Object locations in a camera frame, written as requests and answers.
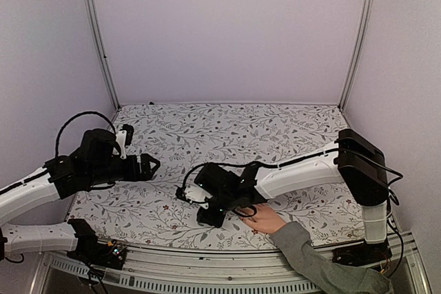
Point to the floral patterned table mat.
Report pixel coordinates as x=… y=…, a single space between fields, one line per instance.
x=184 y=136

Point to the grey sleeved forearm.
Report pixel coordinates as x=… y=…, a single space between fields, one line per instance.
x=294 y=241

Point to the slotted metal front rail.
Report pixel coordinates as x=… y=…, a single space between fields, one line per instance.
x=150 y=269

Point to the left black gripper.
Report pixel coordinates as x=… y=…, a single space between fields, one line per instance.
x=145 y=173

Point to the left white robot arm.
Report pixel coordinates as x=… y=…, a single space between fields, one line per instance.
x=25 y=195

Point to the right aluminium frame post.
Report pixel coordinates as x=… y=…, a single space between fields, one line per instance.
x=356 y=54

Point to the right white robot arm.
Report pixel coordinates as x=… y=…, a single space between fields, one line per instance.
x=350 y=159

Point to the left aluminium frame post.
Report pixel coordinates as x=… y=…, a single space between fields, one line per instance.
x=93 y=18

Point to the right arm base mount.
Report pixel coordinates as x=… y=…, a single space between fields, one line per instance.
x=362 y=254

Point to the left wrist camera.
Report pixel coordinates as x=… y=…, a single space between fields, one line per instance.
x=124 y=140

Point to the person's bare hand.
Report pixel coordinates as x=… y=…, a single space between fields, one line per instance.
x=262 y=218

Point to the aluminium frame post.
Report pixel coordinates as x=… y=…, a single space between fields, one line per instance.
x=356 y=54
x=93 y=18

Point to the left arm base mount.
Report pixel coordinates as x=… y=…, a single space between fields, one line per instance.
x=91 y=252

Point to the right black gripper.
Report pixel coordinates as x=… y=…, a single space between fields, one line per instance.
x=204 y=219

